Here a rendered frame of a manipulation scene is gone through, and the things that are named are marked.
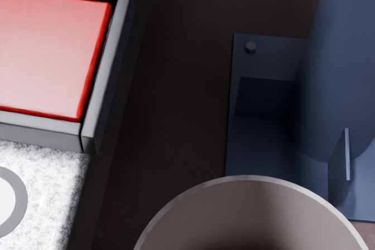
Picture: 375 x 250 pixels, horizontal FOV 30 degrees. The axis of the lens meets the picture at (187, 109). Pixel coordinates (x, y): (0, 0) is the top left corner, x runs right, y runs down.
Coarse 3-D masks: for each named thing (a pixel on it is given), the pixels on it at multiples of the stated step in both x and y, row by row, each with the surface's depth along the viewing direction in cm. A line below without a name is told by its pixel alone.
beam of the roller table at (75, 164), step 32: (128, 64) 35; (0, 160) 28; (32, 160) 28; (64, 160) 28; (96, 160) 30; (32, 192) 27; (64, 192) 28; (96, 192) 31; (32, 224) 27; (64, 224) 27; (96, 224) 33
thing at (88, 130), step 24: (96, 0) 31; (120, 0) 30; (120, 24) 29; (120, 48) 29; (96, 96) 28; (0, 120) 27; (24, 120) 27; (48, 120) 27; (96, 120) 27; (48, 144) 28; (72, 144) 28; (96, 144) 28
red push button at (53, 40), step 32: (0, 0) 30; (32, 0) 30; (64, 0) 30; (0, 32) 29; (32, 32) 30; (64, 32) 30; (96, 32) 30; (0, 64) 29; (32, 64) 29; (64, 64) 29; (96, 64) 29; (0, 96) 28; (32, 96) 28; (64, 96) 28
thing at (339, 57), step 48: (336, 0) 95; (240, 48) 140; (288, 48) 141; (336, 48) 101; (240, 96) 126; (288, 96) 125; (336, 96) 109; (240, 144) 130; (288, 144) 130; (336, 144) 122; (336, 192) 118
